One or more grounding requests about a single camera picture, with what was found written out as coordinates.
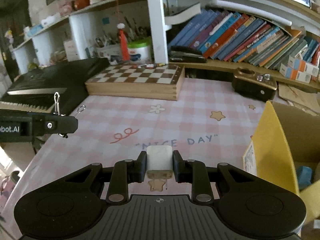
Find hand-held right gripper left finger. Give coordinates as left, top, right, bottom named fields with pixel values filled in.
left=65, top=151, right=147, bottom=204

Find white tube lamp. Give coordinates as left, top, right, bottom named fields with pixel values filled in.
left=206, top=0, right=293, bottom=27

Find orange white small carton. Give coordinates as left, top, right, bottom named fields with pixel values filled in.
left=279, top=64, right=312, bottom=83
left=287, top=55, right=320, bottom=77

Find white bookshelf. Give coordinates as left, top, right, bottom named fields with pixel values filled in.
left=12, top=0, right=320, bottom=86

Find white container green lid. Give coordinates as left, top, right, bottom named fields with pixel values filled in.
left=127, top=39, right=153, bottom=63

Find silver handled binder clip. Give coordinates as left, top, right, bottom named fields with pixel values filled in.
left=53, top=92, right=87, bottom=117

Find white charger plug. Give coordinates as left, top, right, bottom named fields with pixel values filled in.
left=146, top=145, right=174, bottom=191

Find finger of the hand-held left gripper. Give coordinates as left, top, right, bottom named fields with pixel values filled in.
left=30, top=116, right=79, bottom=136

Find bunch of pens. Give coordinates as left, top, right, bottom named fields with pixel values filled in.
left=95, top=17, right=151, bottom=49

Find row of leaning books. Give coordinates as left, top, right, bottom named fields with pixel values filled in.
left=170, top=7, right=320, bottom=71

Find red bottle white cap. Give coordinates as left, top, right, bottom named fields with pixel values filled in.
left=117, top=23, right=130, bottom=61

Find red white jar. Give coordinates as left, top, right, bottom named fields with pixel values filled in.
left=72, top=0, right=90, bottom=11

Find brown cardboard pieces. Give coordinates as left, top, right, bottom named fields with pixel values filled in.
left=277, top=82, right=320, bottom=116

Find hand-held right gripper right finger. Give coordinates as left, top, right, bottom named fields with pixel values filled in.
left=172, top=150, right=253, bottom=203

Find black gold radio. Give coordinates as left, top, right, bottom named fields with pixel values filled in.
left=232, top=67, right=278, bottom=102

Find blue packet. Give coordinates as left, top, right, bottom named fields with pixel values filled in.
left=296, top=165, right=313, bottom=189

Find black keyboard piano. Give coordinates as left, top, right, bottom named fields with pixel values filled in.
left=0, top=58, right=111, bottom=117

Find black stapler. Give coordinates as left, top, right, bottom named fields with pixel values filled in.
left=170, top=45, right=208, bottom=64

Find yellow cardboard box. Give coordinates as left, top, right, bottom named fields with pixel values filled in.
left=242, top=100, right=320, bottom=231

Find pink checked tablecloth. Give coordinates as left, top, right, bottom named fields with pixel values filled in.
left=15, top=76, right=278, bottom=206

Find wooden chess board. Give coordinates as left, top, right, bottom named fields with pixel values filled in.
left=85, top=64, right=186, bottom=101

